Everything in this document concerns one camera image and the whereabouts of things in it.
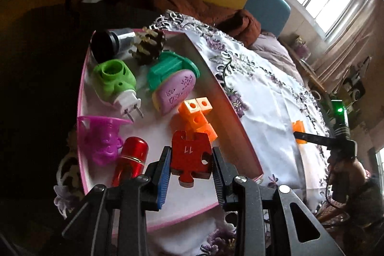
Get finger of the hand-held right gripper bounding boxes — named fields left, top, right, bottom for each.
left=293, top=131, right=334, bottom=150

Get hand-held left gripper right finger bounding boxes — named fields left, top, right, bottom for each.
left=212, top=147, right=344, bottom=256

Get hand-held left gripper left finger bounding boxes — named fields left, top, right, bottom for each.
left=61, top=146, right=172, bottom=256

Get orange block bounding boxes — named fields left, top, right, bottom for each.
left=292, top=120, right=307, bottom=144

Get red wooden puzzle piece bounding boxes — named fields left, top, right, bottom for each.
left=170, top=130, right=213, bottom=188

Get pink-edged white box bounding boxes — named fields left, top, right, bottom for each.
left=76, top=29, right=265, bottom=233

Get magenta plastic cup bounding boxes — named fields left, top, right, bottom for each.
left=76, top=115, right=133, bottom=166

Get oval engraved foot stone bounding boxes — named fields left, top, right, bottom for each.
left=152, top=69, right=196, bottom=116

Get person's right forearm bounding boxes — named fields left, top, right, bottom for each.
left=345, top=176, right=384, bottom=234

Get person's right hand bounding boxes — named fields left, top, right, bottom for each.
left=327, top=153, right=373, bottom=203

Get red lipstick case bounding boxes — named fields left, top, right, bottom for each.
left=112, top=137, right=149, bottom=188

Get floral embroidered tablecloth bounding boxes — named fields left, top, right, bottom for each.
left=54, top=10, right=331, bottom=256

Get wooden bedside shelf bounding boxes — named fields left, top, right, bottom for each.
left=287, top=34, right=334, bottom=101

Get orange cube blocks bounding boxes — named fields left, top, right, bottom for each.
left=170, top=97, right=217, bottom=143

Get pale pink bedsheet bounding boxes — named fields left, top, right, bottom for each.
left=248, top=31, right=304, bottom=86

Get green plug-in device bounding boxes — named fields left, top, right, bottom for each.
left=92, top=59, right=144, bottom=125

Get green and pink hole punch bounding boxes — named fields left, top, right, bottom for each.
left=147, top=51, right=201, bottom=94

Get brown pine cone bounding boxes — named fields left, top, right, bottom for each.
left=129, top=28, right=167, bottom=66

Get black cylinder with silver end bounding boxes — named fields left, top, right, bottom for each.
left=90, top=28, right=139, bottom=63

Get brown quilted blanket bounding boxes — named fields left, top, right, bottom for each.
left=126, top=0, right=261, bottom=46

